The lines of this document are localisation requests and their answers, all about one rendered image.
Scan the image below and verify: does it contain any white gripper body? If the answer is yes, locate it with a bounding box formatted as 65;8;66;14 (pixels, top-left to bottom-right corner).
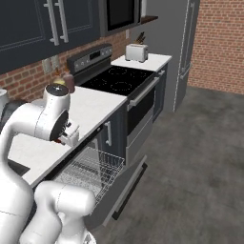
60;124;81;148

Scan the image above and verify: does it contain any narrow dark cabinet door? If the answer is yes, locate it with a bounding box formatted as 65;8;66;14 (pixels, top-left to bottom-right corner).
95;104;129;167

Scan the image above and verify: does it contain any grey dishwasher door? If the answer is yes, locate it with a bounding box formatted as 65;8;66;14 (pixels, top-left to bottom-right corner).
85;154;149;229

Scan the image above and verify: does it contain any black oven door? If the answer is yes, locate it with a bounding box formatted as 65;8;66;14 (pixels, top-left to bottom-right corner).
126;75;161;138

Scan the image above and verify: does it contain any dark blue cupboard door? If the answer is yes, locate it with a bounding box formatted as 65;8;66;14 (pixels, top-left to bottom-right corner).
0;0;58;76
55;0;102;55

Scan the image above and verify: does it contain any reddish brown bottle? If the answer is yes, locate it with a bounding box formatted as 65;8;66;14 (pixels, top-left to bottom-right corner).
62;71;76;94

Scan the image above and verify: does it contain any yellow bottle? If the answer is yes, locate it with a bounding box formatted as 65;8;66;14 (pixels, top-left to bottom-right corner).
51;68;67;87

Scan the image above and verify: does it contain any dark sink basin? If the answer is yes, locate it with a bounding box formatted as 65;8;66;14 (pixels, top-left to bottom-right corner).
6;158;31;177

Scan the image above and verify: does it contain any silver oven drawer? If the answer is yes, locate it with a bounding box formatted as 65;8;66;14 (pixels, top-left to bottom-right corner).
125;116;155;166

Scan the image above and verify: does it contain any black and silver stove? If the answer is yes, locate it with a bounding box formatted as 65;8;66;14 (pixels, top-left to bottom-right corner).
66;43;161;166

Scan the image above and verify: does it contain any white round appliance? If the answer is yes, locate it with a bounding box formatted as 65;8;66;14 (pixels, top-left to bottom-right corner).
0;89;10;112

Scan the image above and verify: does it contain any dark base cabinet run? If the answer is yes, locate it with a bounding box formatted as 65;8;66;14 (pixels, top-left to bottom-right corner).
152;63;170;124

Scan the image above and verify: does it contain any white toaster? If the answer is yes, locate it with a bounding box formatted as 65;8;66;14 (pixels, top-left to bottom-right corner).
124;43;150;64

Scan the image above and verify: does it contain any wooden knife block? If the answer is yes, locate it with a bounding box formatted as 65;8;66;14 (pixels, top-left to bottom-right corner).
133;31;147;46

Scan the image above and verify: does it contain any black microwave oven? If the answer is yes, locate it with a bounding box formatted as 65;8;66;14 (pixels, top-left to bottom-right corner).
97;0;143;38

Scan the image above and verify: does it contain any grey fridge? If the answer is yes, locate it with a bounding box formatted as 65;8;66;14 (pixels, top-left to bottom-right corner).
142;0;201;114

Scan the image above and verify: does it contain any brown wooden shelf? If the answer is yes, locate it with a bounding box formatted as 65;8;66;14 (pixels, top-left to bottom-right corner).
139;14;159;26

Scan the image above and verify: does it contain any silver cabinet door handle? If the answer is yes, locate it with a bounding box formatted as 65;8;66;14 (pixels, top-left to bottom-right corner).
104;120;113;148

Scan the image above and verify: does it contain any white wire dishwasher rack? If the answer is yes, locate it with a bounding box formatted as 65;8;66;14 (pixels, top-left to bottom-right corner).
51;146;126;208

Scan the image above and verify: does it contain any grey wall outlet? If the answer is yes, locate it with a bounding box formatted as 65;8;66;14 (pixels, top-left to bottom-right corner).
41;58;52;73
51;54;61;70

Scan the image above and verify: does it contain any black dishwasher door handle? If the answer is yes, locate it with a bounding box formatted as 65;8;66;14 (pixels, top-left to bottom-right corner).
111;162;149;221

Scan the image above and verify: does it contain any silver oven door handle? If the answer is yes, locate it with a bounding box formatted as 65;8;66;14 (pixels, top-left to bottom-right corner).
127;76;161;108

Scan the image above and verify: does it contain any silver cupboard door handle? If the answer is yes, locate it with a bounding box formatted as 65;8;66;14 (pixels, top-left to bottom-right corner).
43;0;61;47
53;0;70;44

